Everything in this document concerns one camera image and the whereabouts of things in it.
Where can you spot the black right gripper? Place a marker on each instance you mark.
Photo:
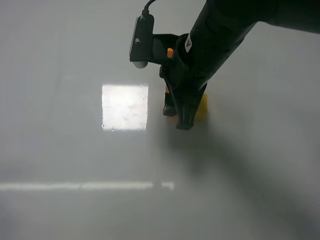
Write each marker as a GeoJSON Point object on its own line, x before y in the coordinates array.
{"type": "Point", "coordinates": [186, 73]}

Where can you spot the yellow block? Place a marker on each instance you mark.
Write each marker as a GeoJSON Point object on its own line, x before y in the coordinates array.
{"type": "Point", "coordinates": [202, 111]}

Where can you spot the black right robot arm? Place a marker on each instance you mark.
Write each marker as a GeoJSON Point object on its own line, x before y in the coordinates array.
{"type": "Point", "coordinates": [220, 28]}

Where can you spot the orange template block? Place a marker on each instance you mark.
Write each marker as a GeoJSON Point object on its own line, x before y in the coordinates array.
{"type": "Point", "coordinates": [170, 52]}

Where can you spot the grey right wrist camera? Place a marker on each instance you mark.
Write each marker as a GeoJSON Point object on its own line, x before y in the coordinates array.
{"type": "Point", "coordinates": [142, 40]}

